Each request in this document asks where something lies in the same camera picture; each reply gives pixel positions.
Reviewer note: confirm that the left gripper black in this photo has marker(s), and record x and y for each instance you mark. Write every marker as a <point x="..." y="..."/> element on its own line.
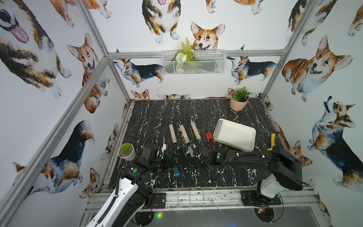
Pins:
<point x="169" y="160"/>

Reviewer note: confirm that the grey plier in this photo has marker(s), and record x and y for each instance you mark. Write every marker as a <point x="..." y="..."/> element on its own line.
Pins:
<point x="190" y="150"/>

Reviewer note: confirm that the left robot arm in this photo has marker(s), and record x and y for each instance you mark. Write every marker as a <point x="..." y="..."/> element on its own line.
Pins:
<point x="131" y="193"/>

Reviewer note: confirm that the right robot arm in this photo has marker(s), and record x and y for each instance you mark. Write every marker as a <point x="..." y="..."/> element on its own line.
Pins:
<point x="285" y="170"/>

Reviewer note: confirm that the white storage tray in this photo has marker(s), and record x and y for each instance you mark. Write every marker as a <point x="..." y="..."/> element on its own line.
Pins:
<point x="235" y="135"/>

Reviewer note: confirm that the small white potted succulent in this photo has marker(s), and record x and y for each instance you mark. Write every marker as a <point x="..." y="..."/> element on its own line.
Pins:
<point x="127" y="152"/>

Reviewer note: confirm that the teal plier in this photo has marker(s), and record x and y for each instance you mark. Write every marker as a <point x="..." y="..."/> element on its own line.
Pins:
<point x="176" y="172"/>

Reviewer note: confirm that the beige plier left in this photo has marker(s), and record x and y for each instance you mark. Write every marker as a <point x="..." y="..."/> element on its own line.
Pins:
<point x="173" y="135"/>

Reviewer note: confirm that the pink potted plant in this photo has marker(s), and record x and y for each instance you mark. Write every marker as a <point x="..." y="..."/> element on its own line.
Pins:
<point x="239" y="99"/>

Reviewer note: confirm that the fern with white flower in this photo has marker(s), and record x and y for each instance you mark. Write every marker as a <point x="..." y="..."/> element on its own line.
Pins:
<point x="184" y="58"/>

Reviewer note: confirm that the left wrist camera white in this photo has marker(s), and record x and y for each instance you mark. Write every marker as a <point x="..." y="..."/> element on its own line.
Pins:
<point x="163" y="148"/>

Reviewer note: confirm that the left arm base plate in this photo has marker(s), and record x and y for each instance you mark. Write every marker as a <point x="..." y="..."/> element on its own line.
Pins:
<point x="158" y="201"/>

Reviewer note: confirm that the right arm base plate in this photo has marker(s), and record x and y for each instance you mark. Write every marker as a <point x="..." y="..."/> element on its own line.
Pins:
<point x="253" y="198"/>

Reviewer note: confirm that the white wire wall basket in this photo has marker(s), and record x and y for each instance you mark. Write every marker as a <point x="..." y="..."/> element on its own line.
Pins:
<point x="206" y="62"/>

